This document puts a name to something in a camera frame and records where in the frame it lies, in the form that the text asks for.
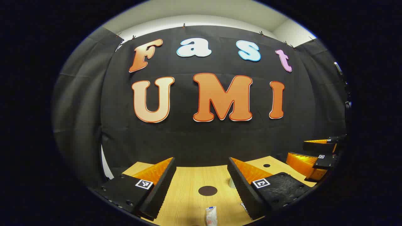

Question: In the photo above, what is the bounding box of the white toothpaste tube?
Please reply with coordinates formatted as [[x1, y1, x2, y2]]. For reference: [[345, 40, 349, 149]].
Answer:
[[206, 206, 218, 226]]

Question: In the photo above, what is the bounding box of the black backdrop cloth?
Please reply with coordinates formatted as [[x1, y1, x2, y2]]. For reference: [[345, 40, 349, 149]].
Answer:
[[52, 25, 349, 186]]

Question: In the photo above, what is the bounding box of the wooden desktop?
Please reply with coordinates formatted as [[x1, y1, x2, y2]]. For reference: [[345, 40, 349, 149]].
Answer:
[[121, 155, 318, 226]]

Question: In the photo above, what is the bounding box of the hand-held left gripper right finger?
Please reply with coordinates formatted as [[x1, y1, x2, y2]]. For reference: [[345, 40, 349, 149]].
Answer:
[[227, 157, 312, 221]]

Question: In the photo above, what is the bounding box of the dark brown round coaster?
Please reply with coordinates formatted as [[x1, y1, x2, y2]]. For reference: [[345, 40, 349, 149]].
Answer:
[[198, 186, 218, 196]]

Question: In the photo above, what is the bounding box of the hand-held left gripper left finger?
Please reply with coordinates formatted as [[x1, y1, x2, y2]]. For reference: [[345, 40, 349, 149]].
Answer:
[[94, 157, 177, 221]]

